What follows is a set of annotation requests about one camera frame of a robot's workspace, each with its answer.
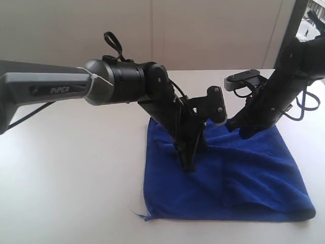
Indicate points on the blue towel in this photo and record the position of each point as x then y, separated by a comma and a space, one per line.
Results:
235, 179

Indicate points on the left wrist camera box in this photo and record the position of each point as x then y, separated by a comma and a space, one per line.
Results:
210, 106

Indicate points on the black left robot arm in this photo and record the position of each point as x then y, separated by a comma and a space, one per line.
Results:
103, 82

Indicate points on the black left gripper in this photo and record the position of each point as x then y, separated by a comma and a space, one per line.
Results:
184, 126

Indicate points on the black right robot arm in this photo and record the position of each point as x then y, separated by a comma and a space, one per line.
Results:
301, 64

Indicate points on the dark window frame post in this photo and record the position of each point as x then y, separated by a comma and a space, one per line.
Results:
292, 27

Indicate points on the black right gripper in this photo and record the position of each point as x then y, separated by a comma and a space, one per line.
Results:
262, 113

